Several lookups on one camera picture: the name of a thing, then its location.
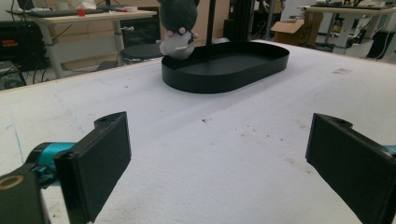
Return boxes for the black round stool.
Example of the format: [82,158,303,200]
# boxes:
[119,42,165,63]

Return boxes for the wooden desk with grey legs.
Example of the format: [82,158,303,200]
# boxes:
[5,8,159,80]

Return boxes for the light desk with white legs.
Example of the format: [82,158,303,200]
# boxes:
[296,4,396,56]

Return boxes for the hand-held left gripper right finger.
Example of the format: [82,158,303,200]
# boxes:
[304,112,396,224]

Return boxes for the black and white plush toy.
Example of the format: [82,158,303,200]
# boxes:
[156,0,201,61]

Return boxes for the brown cardboard box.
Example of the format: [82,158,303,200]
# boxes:
[270,19,308,47]

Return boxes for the black oval tray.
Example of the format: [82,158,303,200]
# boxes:
[161,0,290,95]

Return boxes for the white foam mat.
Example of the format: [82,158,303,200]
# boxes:
[0,39,396,224]

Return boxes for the black keyboard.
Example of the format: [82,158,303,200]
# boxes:
[28,7,105,19]

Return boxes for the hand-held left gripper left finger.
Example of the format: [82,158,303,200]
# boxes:
[53,110,133,224]

